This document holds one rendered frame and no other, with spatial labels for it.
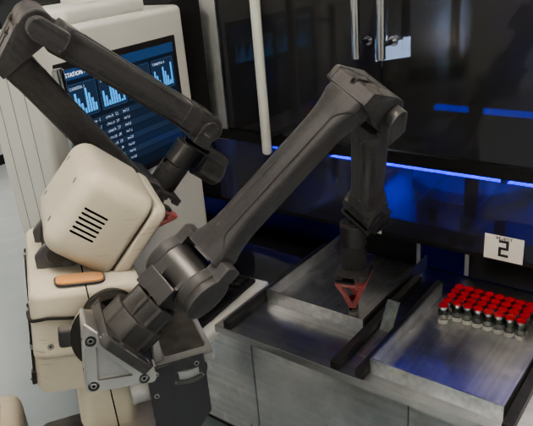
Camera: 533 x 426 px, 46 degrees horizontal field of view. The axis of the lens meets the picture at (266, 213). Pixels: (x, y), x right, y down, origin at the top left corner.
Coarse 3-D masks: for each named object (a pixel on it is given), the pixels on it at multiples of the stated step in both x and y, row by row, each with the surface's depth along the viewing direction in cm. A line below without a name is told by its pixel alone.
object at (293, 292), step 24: (336, 240) 173; (312, 264) 165; (336, 264) 166; (384, 264) 164; (408, 264) 163; (288, 288) 157; (312, 288) 156; (336, 288) 155; (384, 288) 153; (312, 312) 144; (336, 312) 140; (360, 312) 144
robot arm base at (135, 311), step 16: (144, 288) 91; (96, 304) 92; (112, 304) 89; (128, 304) 88; (144, 304) 87; (96, 320) 88; (112, 320) 87; (128, 320) 86; (144, 320) 87; (160, 320) 88; (112, 336) 85; (128, 336) 86; (144, 336) 87; (160, 336) 91; (112, 352) 84; (128, 352) 85; (144, 352) 89; (144, 368) 87
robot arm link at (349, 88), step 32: (352, 96) 86; (384, 96) 88; (320, 128) 87; (352, 128) 90; (288, 160) 88; (320, 160) 91; (256, 192) 88; (288, 192) 91; (192, 224) 94; (224, 224) 89; (256, 224) 90; (160, 256) 90; (224, 256) 89; (192, 288) 87; (224, 288) 92
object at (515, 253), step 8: (488, 240) 139; (496, 240) 138; (504, 240) 137; (512, 240) 136; (520, 240) 135; (488, 248) 140; (496, 248) 139; (512, 248) 137; (520, 248) 136; (488, 256) 141; (496, 256) 140; (512, 256) 137; (520, 256) 136; (520, 264) 137
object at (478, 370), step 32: (416, 320) 138; (448, 320) 139; (384, 352) 127; (416, 352) 129; (448, 352) 128; (480, 352) 127; (512, 352) 127; (416, 384) 118; (448, 384) 119; (480, 384) 119; (512, 384) 118
